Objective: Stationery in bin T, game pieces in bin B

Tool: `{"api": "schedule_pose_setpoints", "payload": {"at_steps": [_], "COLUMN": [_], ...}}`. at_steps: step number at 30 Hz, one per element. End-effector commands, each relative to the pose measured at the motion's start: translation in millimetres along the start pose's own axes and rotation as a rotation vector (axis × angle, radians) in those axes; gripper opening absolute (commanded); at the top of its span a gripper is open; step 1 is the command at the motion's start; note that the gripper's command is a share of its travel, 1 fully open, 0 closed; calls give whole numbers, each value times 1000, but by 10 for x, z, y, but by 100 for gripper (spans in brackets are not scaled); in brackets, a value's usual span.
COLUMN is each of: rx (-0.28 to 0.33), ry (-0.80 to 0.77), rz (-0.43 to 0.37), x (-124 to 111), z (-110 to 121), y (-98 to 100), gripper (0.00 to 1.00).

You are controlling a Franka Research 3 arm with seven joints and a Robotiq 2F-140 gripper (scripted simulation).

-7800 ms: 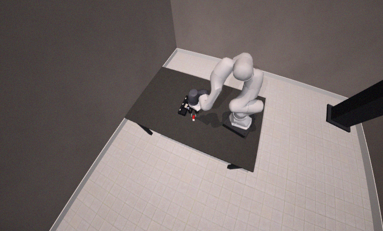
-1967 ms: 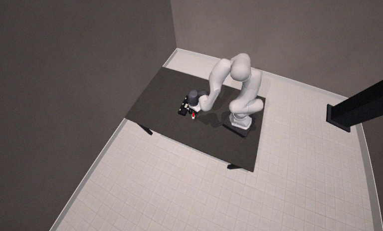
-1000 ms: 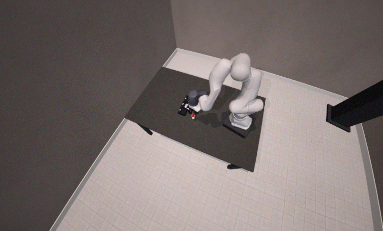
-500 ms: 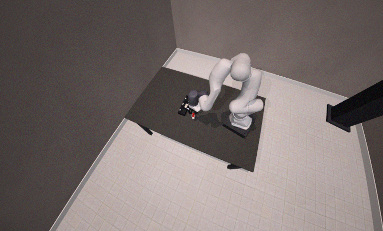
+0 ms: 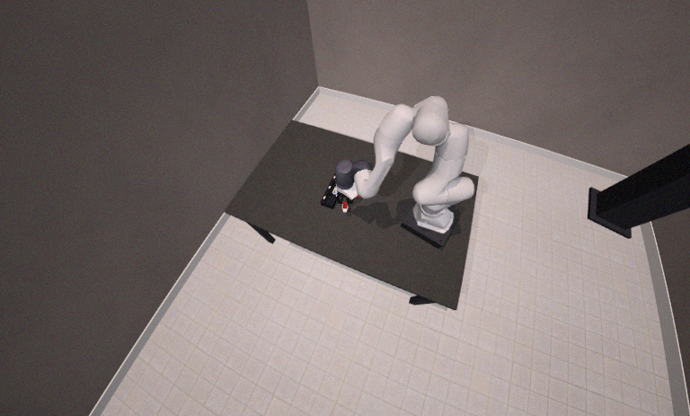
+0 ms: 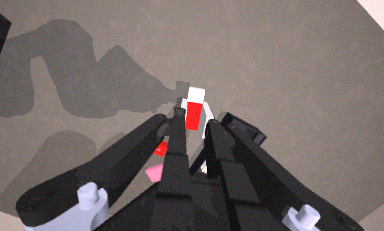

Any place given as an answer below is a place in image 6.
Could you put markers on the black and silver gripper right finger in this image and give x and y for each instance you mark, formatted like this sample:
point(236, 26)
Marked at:
point(296, 206)

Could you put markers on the black rack of labelled bins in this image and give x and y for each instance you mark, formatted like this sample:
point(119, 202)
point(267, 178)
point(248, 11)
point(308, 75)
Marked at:
point(228, 119)

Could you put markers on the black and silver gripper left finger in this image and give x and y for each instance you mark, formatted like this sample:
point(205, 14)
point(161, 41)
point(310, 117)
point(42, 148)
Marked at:
point(79, 199)

